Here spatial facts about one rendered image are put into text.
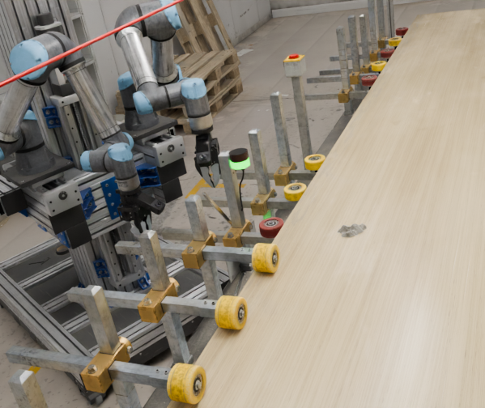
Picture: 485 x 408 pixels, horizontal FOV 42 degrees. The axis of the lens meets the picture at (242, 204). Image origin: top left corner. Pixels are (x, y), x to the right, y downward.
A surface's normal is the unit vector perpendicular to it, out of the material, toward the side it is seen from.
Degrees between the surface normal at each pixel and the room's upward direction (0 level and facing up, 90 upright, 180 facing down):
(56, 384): 0
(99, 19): 90
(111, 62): 90
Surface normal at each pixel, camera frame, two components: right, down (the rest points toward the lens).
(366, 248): -0.18, -0.88
